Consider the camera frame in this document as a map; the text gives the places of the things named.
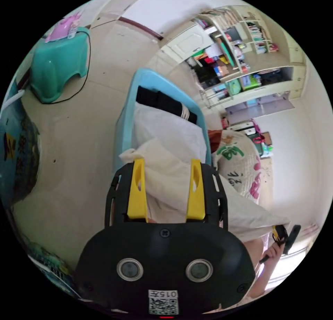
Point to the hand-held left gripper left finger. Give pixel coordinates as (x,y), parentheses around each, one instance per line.
(136,195)

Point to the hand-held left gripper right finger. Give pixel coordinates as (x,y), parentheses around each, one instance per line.
(195,195)

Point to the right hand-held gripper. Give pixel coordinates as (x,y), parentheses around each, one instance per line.
(281,233)

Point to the white short sleeve shirt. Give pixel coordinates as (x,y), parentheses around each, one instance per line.
(169,174)

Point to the person's right forearm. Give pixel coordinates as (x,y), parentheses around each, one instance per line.
(262,281)

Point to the person's right hand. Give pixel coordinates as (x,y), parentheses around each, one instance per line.
(273,252)

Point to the person's body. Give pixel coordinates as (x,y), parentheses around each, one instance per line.
(256,249)

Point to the white printed sack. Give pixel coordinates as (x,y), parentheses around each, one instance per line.
(240,164)

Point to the pile of clothes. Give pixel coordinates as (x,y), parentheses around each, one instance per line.
(161,101)

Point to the purple desk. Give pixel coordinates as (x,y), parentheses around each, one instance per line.
(260,106)

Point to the light blue plastic basket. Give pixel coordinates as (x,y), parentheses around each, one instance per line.
(147,77)

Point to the bed with blue printed sheet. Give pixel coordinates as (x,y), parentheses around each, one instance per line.
(20,153)

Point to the turquoise plastic stool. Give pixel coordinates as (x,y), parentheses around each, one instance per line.
(56,65)

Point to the cream shelf cupboard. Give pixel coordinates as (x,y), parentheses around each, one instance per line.
(260,54)

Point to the pink toy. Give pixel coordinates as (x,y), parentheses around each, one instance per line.
(63,27)

